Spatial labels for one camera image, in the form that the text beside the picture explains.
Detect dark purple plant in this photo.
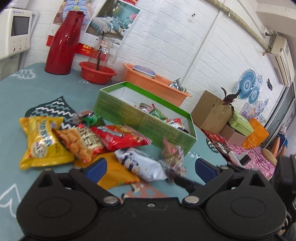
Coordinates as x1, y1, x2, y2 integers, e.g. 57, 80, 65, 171
221, 87, 241, 112

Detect orange plastic bag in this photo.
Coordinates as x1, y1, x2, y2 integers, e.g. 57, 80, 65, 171
242, 118, 269, 150

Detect blue lidded container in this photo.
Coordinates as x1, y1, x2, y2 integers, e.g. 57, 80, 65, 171
133, 65, 156, 78

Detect green shoe box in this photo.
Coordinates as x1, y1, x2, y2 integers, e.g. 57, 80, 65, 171
228, 111, 254, 137

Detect red peanut snack bag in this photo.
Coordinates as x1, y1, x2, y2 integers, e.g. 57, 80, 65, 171
53, 126, 108, 163

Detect steel bowl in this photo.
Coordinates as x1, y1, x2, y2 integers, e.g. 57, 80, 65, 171
169, 78, 181, 90

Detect air conditioner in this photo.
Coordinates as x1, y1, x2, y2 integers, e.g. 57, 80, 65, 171
266, 34, 295, 87

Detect clear glass pitcher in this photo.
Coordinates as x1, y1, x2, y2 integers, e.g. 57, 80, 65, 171
88, 36, 118, 71

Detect red plastic basket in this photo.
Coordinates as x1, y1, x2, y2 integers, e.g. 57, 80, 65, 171
79, 61, 117, 85

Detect red white triangular snack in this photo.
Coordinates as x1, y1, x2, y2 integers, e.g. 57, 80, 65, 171
168, 118, 189, 133

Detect brown cardboard box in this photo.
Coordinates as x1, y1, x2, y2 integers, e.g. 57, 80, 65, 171
191, 90, 232, 134

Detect yellow egg cake bag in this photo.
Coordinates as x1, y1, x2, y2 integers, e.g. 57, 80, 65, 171
19, 116, 74, 170

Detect orange plastic basin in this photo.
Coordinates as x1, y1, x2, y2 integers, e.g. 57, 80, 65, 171
123, 63, 192, 106

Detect orange snack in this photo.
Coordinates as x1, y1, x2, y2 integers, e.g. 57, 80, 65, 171
74, 153, 140, 190

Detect white blue snack bag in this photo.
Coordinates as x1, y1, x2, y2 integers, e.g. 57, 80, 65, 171
114, 148, 167, 182

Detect white water dispenser machine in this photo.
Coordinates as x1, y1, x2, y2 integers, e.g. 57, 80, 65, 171
0, 8, 33, 80

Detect green cardboard box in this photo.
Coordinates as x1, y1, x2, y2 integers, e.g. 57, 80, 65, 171
94, 82, 197, 153

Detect red thermos jug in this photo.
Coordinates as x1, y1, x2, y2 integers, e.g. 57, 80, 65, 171
45, 11, 85, 75

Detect blue decorative plates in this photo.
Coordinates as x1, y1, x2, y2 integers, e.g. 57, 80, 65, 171
233, 69, 263, 104

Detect small green wrapped snack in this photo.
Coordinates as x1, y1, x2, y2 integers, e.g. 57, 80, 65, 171
70, 110, 105, 127

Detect green snack packet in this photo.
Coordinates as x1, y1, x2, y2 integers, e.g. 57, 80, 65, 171
149, 108, 167, 121

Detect pink bean snack bag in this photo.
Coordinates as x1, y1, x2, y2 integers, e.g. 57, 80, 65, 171
160, 138, 187, 182

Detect red envelope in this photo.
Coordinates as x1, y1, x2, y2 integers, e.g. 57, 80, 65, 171
203, 130, 227, 144

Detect bedding poster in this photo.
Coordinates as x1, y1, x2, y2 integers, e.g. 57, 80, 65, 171
48, 0, 141, 48

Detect red chip bag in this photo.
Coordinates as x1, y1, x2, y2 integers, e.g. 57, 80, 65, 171
90, 125, 152, 152

